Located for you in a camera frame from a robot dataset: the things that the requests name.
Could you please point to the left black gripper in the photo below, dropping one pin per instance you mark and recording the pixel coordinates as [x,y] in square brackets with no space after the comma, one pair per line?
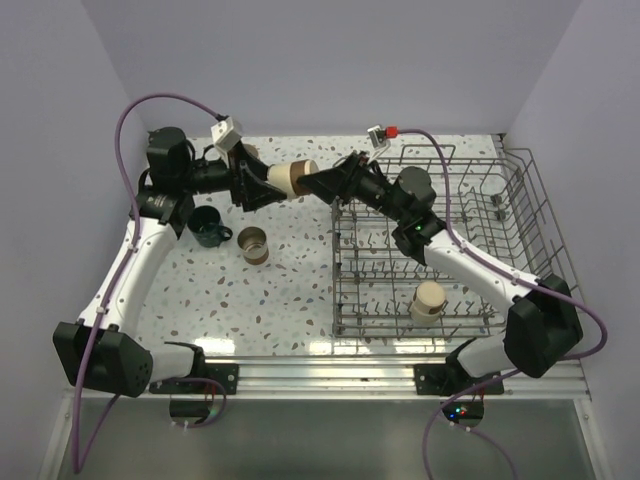
[254,193]

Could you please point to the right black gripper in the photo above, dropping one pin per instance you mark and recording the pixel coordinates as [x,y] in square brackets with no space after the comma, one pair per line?
[337,183]

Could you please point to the beige brown cup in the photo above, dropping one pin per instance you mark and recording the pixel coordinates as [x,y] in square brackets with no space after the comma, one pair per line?
[252,242]
[285,177]
[428,302]

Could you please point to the tall beige cup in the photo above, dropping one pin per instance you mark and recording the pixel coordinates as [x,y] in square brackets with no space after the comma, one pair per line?
[252,151]

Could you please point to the dark green mug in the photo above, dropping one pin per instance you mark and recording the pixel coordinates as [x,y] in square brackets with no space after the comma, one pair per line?
[207,227]

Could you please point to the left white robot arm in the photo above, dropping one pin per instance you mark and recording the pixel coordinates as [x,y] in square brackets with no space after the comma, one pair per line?
[99,351]

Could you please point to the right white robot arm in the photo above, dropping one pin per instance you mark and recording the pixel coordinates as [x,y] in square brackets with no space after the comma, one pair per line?
[542,324]

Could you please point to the left round controller board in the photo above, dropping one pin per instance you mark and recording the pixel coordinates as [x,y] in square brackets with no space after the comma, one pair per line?
[193,410]

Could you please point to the round controller board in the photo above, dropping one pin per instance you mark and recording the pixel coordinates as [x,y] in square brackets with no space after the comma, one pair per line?
[193,410]
[466,413]

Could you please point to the right round controller board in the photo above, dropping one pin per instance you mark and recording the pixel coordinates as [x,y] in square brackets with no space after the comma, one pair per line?
[466,413]

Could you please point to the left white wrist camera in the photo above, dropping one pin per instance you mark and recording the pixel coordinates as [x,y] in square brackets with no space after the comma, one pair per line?
[225,134]

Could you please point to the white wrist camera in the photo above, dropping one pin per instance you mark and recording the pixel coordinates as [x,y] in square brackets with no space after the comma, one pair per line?
[225,134]
[380,138]

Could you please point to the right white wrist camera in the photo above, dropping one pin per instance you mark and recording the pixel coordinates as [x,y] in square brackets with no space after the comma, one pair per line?
[380,138]

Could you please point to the grey wire dish rack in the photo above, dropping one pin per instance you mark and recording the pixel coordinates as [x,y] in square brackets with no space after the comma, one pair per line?
[496,201]

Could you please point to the aluminium mounting rail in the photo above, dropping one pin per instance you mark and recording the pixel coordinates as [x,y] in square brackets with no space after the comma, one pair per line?
[375,377]

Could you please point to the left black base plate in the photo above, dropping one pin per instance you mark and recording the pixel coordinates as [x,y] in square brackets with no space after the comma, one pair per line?
[212,378]

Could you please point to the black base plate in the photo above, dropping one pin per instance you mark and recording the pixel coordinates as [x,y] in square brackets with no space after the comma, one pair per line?
[212,378]
[430,380]

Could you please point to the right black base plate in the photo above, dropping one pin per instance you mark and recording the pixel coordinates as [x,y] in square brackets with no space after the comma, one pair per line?
[430,380]

